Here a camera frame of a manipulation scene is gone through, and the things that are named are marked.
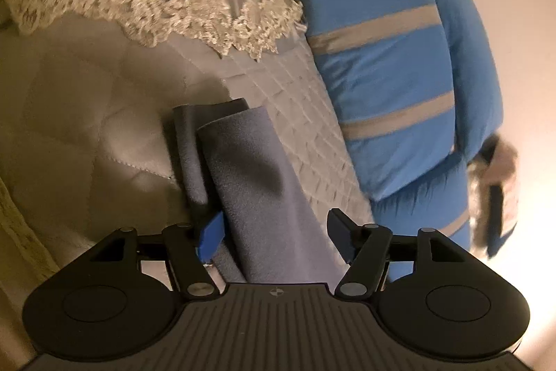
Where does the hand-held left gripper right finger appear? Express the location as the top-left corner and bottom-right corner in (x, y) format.
(327, 208), (469, 303)

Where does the grey garment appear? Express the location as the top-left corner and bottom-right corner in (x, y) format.
(163, 97), (374, 285)

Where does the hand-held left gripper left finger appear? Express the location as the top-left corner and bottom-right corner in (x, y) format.
(87, 212), (227, 303)

